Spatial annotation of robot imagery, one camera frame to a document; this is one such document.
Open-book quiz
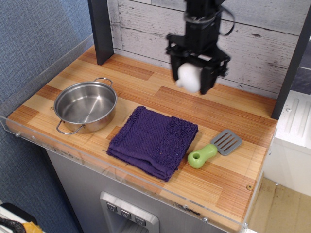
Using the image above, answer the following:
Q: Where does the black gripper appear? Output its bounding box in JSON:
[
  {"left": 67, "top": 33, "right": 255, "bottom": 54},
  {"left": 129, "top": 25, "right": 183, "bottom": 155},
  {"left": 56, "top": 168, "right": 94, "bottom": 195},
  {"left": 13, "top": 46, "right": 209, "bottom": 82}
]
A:
[{"left": 166, "top": 17, "right": 230, "bottom": 95}]

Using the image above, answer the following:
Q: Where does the white egg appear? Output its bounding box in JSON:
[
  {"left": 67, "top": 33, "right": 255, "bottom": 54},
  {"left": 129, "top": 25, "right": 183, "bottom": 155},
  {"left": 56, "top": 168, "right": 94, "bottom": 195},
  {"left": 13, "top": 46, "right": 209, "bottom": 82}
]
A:
[{"left": 175, "top": 63, "right": 202, "bottom": 93}]

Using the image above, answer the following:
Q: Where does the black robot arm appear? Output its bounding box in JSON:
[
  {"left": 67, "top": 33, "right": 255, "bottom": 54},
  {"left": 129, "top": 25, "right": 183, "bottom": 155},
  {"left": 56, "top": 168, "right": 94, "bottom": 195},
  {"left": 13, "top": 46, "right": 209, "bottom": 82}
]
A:
[{"left": 166, "top": 0, "right": 231, "bottom": 95}]

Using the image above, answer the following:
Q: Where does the folded purple cloth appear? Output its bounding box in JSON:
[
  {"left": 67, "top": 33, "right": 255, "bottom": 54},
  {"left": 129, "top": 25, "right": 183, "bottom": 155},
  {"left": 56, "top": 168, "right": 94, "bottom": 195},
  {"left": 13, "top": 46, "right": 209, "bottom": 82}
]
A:
[{"left": 107, "top": 106, "right": 198, "bottom": 182}]

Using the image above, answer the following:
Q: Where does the green grey toy spatula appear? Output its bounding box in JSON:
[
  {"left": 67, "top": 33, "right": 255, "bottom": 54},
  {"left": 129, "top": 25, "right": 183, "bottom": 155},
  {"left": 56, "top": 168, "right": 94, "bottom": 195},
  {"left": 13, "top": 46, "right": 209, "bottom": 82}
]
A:
[{"left": 187, "top": 129, "right": 242, "bottom": 169}]

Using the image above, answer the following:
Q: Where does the white toy sink unit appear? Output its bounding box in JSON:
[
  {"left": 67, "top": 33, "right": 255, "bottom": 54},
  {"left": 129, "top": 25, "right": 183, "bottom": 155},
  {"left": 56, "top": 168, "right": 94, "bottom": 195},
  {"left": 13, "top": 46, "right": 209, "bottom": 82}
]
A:
[{"left": 263, "top": 90, "right": 311, "bottom": 196}]

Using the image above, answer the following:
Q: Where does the grey toy fridge cabinet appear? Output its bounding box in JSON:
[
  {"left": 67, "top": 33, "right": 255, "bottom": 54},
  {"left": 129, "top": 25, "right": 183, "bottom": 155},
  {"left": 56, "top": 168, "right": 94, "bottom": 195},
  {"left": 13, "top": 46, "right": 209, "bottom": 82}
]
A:
[{"left": 45, "top": 148, "right": 228, "bottom": 233}]

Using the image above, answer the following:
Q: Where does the silver dispenser button panel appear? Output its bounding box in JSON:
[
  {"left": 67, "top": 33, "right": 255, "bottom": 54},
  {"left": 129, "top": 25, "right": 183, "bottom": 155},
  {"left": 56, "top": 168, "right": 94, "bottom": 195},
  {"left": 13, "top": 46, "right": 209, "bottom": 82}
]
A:
[{"left": 100, "top": 191, "right": 160, "bottom": 233}]

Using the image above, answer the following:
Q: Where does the yellow object at corner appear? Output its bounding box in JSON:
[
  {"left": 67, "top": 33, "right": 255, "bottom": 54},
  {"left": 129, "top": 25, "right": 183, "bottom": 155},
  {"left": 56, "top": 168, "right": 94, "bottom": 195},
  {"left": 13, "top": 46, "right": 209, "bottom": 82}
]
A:
[{"left": 22, "top": 222, "right": 43, "bottom": 233}]

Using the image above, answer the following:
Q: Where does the right dark grey post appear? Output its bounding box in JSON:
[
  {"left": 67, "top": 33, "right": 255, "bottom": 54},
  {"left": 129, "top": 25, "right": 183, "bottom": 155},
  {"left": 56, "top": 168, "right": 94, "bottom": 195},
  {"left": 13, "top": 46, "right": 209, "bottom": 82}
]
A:
[{"left": 271, "top": 6, "right": 311, "bottom": 120}]

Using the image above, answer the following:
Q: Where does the clear acrylic guard rail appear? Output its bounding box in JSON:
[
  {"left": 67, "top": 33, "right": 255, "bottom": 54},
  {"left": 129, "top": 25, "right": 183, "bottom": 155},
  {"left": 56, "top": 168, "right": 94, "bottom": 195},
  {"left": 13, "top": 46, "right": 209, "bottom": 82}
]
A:
[{"left": 0, "top": 31, "right": 280, "bottom": 233}]

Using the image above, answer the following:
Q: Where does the black braided cable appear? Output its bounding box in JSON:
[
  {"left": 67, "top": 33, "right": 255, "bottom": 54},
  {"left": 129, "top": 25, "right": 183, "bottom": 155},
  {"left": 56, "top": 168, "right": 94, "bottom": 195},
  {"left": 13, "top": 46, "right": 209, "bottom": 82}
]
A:
[{"left": 0, "top": 217, "right": 25, "bottom": 233}]

